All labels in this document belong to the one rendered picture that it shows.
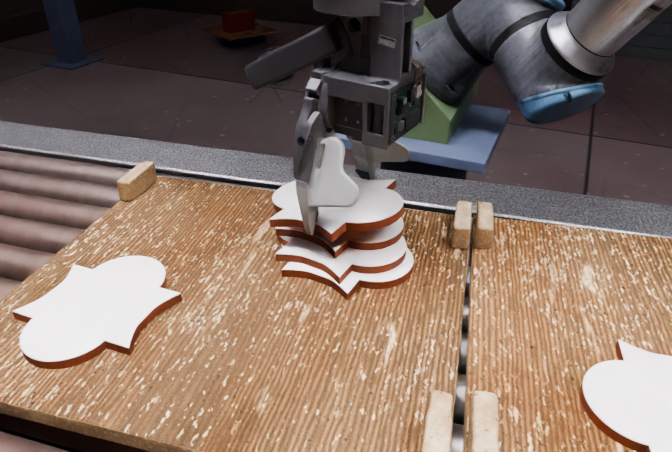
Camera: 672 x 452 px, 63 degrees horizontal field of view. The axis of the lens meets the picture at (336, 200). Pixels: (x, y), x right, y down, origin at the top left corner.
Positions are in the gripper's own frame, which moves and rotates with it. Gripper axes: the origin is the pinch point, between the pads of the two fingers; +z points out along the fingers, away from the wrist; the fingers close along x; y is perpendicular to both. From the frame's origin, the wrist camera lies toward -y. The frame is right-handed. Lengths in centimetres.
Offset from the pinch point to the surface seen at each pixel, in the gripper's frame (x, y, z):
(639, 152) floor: 275, 17, 99
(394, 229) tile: 1.9, 5.7, 2.5
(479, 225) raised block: 7.5, 12.5, 2.8
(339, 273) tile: -6.0, 4.3, 3.5
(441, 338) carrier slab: -6.7, 14.8, 5.4
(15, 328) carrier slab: -25.3, -16.2, 5.4
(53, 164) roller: -2.9, -45.9, 7.1
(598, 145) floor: 273, -3, 99
